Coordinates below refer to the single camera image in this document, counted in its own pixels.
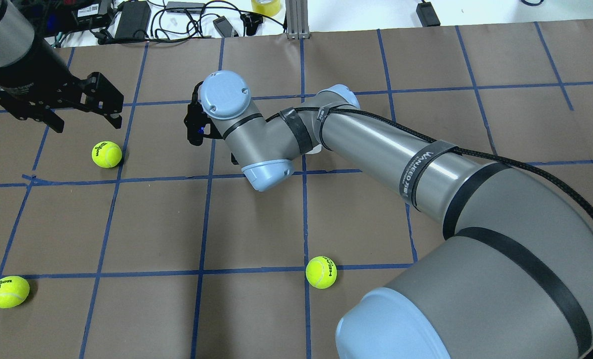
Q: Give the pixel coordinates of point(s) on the tennis ball near left gripper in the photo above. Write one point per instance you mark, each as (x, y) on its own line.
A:
(107, 154)

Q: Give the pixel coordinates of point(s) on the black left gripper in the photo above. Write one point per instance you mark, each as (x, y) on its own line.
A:
(31, 71)

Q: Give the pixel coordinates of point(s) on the black power adapter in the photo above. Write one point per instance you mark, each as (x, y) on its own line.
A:
(133, 21)

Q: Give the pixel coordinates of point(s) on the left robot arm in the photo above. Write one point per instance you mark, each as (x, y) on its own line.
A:
(16, 35)

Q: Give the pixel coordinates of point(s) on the centre Head tennis ball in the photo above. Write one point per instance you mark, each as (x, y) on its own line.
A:
(321, 272)

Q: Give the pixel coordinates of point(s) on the small black power brick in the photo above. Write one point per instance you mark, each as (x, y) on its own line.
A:
(427, 14)

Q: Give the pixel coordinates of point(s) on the tennis ball far left corner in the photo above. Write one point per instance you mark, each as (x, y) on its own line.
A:
(14, 290)

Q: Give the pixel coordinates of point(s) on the yellow tape roll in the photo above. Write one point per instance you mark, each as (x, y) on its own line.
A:
(266, 7)

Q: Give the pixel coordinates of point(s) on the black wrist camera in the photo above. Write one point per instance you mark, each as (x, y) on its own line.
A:
(196, 120)

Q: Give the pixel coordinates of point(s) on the aluminium frame post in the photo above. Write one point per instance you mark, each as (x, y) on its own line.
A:
(296, 17)

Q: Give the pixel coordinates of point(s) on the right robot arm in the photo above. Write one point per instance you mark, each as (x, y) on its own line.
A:
(514, 276)

